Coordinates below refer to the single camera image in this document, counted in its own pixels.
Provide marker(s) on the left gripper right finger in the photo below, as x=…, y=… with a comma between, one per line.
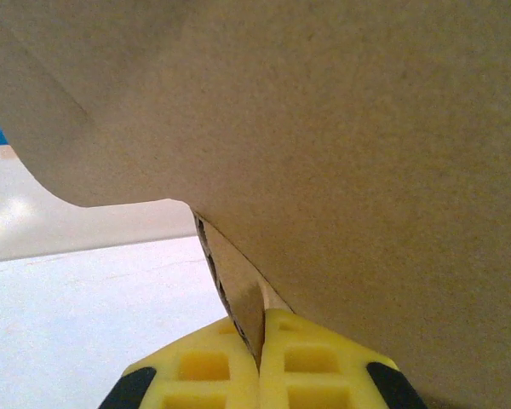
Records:
x=323, y=375

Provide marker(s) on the brown cardboard box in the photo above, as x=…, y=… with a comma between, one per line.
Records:
x=323, y=128

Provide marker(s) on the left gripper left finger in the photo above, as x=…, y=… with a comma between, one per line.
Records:
x=196, y=375

